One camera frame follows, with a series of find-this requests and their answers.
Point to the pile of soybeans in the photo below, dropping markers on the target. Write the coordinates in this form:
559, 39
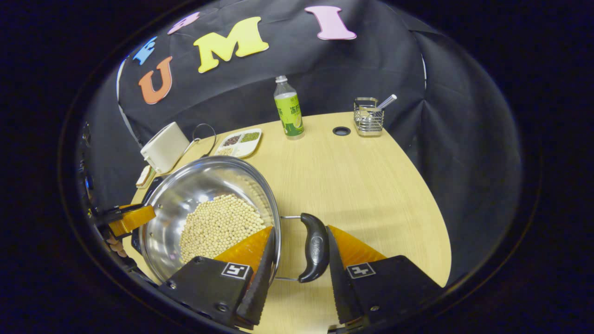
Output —
218, 222

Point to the small white green pad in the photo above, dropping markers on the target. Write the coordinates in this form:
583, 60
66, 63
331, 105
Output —
145, 177

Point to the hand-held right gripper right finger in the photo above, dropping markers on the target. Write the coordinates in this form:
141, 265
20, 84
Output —
338, 278

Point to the white toaster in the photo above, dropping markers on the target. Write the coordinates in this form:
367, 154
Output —
162, 148

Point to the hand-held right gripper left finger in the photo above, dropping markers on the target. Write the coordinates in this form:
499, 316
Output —
262, 278

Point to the black backdrop cloth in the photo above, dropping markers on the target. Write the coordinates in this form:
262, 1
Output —
325, 69

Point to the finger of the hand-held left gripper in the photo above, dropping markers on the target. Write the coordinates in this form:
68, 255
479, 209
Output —
134, 218

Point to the green label drink bottle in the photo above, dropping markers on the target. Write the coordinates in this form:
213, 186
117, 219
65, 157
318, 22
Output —
288, 111

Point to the white divided grain dish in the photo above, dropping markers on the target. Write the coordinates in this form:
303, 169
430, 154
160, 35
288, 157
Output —
239, 144

